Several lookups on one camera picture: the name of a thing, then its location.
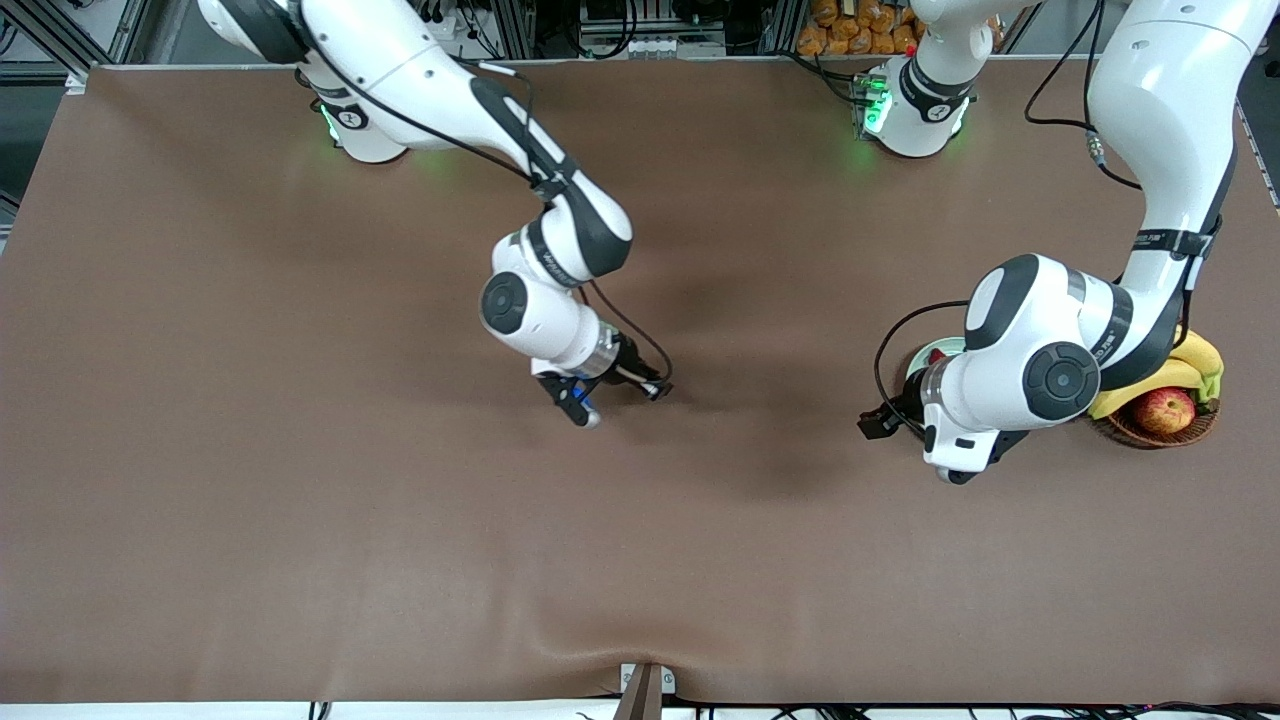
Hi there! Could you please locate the pale green round plate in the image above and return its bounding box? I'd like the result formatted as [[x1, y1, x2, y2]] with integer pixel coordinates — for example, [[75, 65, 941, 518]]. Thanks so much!
[[905, 337, 969, 386]]

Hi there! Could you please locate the brown wicker basket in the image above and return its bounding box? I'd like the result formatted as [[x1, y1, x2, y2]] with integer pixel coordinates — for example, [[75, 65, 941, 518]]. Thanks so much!
[[1090, 405, 1221, 450]]

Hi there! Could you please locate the red yellow apple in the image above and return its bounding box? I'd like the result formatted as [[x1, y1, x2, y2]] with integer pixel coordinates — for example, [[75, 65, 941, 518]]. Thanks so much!
[[1133, 388, 1198, 435]]

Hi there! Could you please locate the yellow banana bunch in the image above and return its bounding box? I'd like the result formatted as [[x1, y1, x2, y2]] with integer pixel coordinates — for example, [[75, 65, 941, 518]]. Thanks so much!
[[1088, 330, 1226, 421]]

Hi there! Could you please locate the large brown table mat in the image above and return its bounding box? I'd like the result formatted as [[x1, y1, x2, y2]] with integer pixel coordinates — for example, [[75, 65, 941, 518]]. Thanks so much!
[[0, 58, 1280, 706]]

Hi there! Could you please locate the pile of brown bread rolls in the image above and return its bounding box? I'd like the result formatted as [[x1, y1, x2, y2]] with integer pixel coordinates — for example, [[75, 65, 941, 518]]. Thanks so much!
[[797, 0, 926, 57]]

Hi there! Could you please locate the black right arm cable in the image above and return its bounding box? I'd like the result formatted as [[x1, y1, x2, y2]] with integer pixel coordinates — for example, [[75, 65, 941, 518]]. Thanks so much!
[[290, 40, 673, 386]]

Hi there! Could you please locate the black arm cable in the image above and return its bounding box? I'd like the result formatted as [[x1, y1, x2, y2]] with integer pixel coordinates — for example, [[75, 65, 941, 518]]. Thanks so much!
[[873, 0, 1143, 406], [290, 40, 673, 386]]

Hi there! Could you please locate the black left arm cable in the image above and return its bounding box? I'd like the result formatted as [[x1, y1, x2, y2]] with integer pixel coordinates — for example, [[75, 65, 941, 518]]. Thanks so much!
[[873, 0, 1143, 406]]

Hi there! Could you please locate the grey brown camera post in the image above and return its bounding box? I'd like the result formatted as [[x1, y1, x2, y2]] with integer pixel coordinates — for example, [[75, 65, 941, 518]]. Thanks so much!
[[612, 663, 664, 720]]

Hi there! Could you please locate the aluminium frame post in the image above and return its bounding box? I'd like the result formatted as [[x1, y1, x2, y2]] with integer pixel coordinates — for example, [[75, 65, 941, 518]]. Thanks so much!
[[762, 0, 806, 56], [483, 0, 536, 61]]

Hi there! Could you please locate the aluminium frame rail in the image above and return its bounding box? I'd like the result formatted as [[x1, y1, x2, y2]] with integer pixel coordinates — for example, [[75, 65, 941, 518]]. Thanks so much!
[[0, 0, 96, 96]]

